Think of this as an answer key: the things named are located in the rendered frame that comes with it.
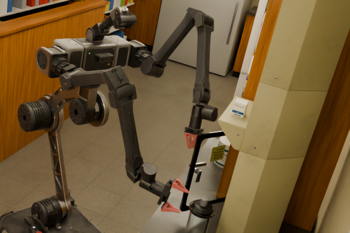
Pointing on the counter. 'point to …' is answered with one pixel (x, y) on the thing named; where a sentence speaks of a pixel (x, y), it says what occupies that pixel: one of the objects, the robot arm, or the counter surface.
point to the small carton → (239, 107)
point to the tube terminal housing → (270, 159)
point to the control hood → (235, 124)
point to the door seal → (194, 169)
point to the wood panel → (294, 217)
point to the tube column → (309, 31)
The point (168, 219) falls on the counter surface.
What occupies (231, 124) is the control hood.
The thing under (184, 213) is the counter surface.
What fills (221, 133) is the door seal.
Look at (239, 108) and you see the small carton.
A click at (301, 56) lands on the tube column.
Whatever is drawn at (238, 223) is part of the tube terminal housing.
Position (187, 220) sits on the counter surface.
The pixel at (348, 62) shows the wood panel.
